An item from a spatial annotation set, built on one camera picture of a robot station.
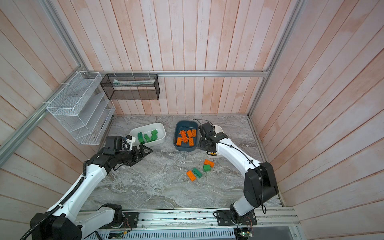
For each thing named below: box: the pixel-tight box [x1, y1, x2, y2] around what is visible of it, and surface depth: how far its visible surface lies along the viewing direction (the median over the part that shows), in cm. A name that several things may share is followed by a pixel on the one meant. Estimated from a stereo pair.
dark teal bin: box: [173, 121, 199, 152], surface depth 109 cm
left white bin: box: [129, 122, 166, 146], surface depth 109 cm
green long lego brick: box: [192, 167, 203, 179], surface depth 90 cm
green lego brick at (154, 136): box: [150, 131, 158, 141], surface depth 109 cm
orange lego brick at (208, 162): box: [204, 159, 215, 168], surface depth 95 cm
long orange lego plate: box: [179, 130, 188, 144], surface depth 106 cm
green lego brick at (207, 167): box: [203, 164, 211, 172], surface depth 92 cm
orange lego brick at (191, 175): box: [186, 170, 197, 182], surface depth 90 cm
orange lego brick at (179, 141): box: [176, 137, 183, 146], surface depth 106 cm
